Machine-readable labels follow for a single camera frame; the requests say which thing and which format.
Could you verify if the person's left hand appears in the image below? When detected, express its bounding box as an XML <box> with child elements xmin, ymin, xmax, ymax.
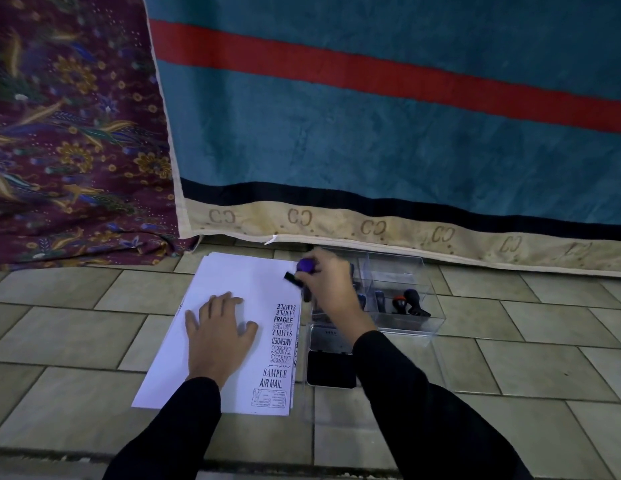
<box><xmin>184</xmin><ymin>292</ymin><xmax>259</xmax><ymax>391</ymax></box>

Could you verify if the person's right hand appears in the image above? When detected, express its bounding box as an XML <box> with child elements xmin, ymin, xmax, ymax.
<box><xmin>294</xmin><ymin>247</ymin><xmax>377</xmax><ymax>341</ymax></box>

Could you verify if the purple handled rubber stamp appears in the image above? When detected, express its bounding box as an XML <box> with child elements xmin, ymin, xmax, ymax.
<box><xmin>283</xmin><ymin>258</ymin><xmax>318</xmax><ymax>286</ymax></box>

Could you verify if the stack of white paper sheets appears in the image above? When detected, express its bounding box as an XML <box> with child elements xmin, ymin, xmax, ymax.
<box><xmin>132</xmin><ymin>252</ymin><xmax>304</xmax><ymax>417</ymax></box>

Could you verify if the person's right forearm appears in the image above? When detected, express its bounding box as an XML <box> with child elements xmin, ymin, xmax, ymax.
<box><xmin>351</xmin><ymin>330</ymin><xmax>535</xmax><ymax>480</ymax></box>

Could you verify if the person's left forearm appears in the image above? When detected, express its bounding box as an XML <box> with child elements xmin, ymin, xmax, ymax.
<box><xmin>103</xmin><ymin>377</ymin><xmax>222</xmax><ymax>480</ymax></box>

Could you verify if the clear plastic storage box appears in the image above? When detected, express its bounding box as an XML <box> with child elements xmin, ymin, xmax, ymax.
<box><xmin>309</xmin><ymin>252</ymin><xmax>447</xmax><ymax>336</ymax></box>

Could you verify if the black ink pad case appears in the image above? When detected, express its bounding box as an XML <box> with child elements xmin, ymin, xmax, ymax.
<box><xmin>306</xmin><ymin>324</ymin><xmax>360</xmax><ymax>390</ymax></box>

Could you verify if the teal blanket with red stripe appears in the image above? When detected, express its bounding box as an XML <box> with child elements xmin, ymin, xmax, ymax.
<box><xmin>142</xmin><ymin>0</ymin><xmax>621</xmax><ymax>279</ymax></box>

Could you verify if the purple floral patterned cloth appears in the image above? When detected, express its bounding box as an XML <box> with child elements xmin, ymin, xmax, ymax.
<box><xmin>0</xmin><ymin>0</ymin><xmax>200</xmax><ymax>273</ymax></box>

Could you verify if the black handled rubber stamp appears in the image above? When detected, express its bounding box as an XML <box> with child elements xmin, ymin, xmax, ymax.
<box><xmin>403</xmin><ymin>289</ymin><xmax>432</xmax><ymax>318</ymax></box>

